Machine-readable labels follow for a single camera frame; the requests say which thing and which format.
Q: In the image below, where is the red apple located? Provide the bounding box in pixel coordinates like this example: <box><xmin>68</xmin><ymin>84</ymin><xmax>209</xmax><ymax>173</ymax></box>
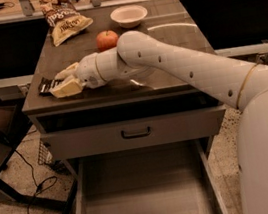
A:
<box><xmin>96</xmin><ymin>30</ymin><xmax>119</xmax><ymax>51</ymax></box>

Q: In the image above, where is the closed top drawer black handle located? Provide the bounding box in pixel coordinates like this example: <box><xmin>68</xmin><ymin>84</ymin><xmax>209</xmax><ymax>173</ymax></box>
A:
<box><xmin>41</xmin><ymin>105</ymin><xmax>226</xmax><ymax>160</ymax></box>

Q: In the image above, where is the brown chip bag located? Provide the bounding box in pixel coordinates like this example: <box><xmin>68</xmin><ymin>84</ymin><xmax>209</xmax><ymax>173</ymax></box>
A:
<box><xmin>39</xmin><ymin>0</ymin><xmax>93</xmax><ymax>46</ymax></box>

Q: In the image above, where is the black floor cable left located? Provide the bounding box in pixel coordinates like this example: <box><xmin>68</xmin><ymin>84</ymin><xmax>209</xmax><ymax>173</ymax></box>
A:
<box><xmin>13</xmin><ymin>142</ymin><xmax>72</xmax><ymax>214</ymax></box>

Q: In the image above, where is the dark side table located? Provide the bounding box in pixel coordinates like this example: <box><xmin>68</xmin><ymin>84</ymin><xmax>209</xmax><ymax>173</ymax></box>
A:
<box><xmin>0</xmin><ymin>98</ymin><xmax>65</xmax><ymax>211</ymax></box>

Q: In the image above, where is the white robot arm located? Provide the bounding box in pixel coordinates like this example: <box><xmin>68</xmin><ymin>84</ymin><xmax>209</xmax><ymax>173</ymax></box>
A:
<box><xmin>55</xmin><ymin>30</ymin><xmax>268</xmax><ymax>214</ymax></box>

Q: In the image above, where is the grey drawer cabinet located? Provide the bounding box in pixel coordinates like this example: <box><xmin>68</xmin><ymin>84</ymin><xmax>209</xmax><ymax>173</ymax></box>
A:
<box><xmin>7</xmin><ymin>0</ymin><xmax>241</xmax><ymax>167</ymax></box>

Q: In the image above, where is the wire mesh basket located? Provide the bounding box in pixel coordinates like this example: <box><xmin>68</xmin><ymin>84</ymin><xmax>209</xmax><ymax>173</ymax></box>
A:
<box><xmin>37</xmin><ymin>141</ymin><xmax>54</xmax><ymax>165</ymax></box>

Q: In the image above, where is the dark rxbar chocolate bar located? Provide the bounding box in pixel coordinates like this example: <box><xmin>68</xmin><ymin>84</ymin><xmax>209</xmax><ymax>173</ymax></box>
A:
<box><xmin>38</xmin><ymin>78</ymin><xmax>62</xmax><ymax>96</ymax></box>

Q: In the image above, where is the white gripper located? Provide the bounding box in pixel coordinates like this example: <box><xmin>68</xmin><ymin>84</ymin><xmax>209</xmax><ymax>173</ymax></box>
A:
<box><xmin>49</xmin><ymin>52</ymin><xmax>106</xmax><ymax>99</ymax></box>

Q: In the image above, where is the open middle drawer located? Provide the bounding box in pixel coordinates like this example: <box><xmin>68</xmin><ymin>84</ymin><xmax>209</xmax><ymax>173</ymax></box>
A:
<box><xmin>75</xmin><ymin>140</ymin><xmax>229</xmax><ymax>214</ymax></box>

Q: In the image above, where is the white paper bowl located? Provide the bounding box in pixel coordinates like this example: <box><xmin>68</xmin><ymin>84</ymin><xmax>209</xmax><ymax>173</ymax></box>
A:
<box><xmin>110</xmin><ymin>5</ymin><xmax>148</xmax><ymax>29</ymax></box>

